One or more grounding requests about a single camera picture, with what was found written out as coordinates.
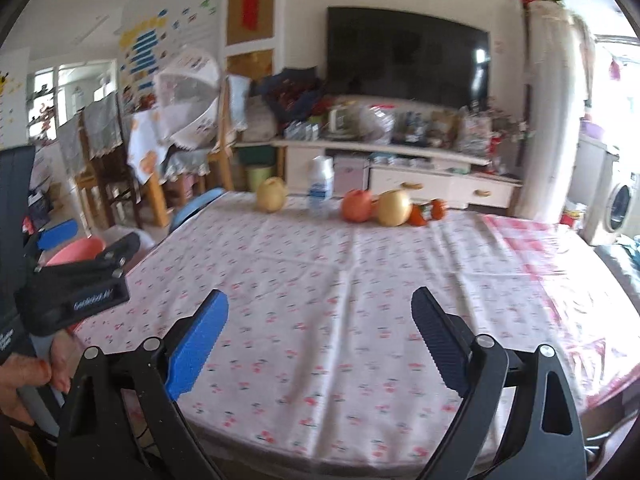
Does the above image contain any tall white lace covered appliance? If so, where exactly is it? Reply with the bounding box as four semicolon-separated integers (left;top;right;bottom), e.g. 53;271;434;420
521;0;587;222

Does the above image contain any wall poster with blue bars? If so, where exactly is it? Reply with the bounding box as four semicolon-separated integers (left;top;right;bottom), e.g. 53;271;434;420
116;0;219;94

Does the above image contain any white washing machine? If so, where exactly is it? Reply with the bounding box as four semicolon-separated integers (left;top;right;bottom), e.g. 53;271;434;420
581;149;640;247

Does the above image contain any red apple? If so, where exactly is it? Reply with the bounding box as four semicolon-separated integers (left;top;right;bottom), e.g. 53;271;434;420
341;188;375;224

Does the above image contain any purple plastic basin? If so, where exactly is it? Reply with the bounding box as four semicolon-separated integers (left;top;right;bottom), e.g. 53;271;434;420
579;119;607;142

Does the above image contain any black flat television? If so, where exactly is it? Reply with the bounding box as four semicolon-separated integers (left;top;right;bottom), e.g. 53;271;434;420
327;6;492;110

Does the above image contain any blue chair back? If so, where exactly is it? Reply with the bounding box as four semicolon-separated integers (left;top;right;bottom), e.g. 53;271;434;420
169;187;227;234

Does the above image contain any white plastic bottle blue label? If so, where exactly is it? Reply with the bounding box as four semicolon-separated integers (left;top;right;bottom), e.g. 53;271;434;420
307;155;335;216

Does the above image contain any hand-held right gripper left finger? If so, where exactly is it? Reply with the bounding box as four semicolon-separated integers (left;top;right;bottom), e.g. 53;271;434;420
54;288;230;480

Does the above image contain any dark blue flower bouquet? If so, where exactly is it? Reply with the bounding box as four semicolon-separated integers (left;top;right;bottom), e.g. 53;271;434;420
259;66;327;124

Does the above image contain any cream television cabinet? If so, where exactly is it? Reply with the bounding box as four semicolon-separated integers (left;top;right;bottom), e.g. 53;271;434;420
271;136;524;212

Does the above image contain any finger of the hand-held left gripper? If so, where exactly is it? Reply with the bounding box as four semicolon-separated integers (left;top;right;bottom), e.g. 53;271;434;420
36;218;80;252
81;232;142;273

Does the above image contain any person's left hand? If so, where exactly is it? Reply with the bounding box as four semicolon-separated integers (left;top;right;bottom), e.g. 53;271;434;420
0;331;74;427

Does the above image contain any cherry print tablecloth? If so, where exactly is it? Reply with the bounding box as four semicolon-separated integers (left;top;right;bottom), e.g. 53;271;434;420
74;191;640;477

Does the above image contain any pink white storage box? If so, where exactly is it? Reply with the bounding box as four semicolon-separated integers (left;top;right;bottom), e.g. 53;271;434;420
333;155;372;197

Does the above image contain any clear filled plastic bag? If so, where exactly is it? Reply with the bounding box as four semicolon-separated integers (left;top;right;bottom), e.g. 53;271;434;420
356;104;397;144

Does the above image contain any dining table with printed cloth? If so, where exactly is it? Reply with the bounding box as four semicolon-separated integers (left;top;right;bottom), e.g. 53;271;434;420
126;109;211;227

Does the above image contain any yellow pear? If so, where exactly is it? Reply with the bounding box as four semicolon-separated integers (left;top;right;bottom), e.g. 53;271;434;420
375;188;414;228
257;176;289;214

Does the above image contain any wooden chair with towel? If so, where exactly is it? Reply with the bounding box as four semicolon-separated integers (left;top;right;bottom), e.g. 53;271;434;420
206;75;252;192

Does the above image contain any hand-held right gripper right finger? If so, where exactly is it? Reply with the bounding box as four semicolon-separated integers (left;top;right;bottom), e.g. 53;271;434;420
410;285;587;480

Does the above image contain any pink plastic basin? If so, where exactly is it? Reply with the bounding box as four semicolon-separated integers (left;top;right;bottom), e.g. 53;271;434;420
45;237;107;267

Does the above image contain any white mesh food cover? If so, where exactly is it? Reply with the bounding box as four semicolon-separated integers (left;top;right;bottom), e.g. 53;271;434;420
154;46;222;149

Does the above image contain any green waste bin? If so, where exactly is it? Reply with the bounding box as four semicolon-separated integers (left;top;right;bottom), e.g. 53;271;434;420
244;162;276;193

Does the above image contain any white electric kettle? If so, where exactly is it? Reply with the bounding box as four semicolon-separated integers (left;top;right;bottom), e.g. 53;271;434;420
326;105;352;137

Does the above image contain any wooden chair with lace cover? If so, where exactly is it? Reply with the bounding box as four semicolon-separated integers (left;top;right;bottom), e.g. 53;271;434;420
59;91;132;232

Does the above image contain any yellow pear right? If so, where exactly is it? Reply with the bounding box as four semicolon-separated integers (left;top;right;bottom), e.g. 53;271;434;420
375;188;414;228

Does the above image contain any pink checked plastic table cover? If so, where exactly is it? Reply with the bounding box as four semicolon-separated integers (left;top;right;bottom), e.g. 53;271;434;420
481;211;640;412

